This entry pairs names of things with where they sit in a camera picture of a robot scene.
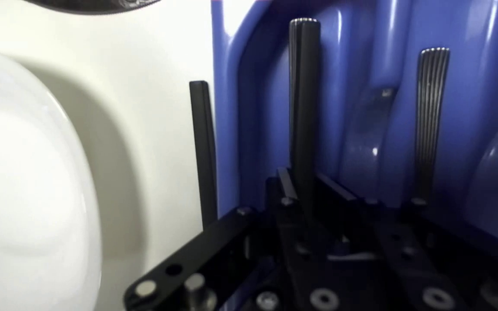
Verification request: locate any white shallow bowl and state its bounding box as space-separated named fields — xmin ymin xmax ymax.
xmin=0 ymin=56 xmax=102 ymax=311

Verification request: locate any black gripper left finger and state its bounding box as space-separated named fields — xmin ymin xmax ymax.
xmin=268 ymin=168 xmax=315 ymax=254

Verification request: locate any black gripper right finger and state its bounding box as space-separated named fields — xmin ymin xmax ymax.
xmin=315 ymin=175 xmax=374 ymax=242

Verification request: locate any black handled spoon in tray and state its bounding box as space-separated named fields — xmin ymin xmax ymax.
xmin=415 ymin=47 xmax=451 ymax=201

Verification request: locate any blue cutlery tray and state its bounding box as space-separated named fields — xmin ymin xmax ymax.
xmin=211 ymin=0 xmax=498 ymax=237

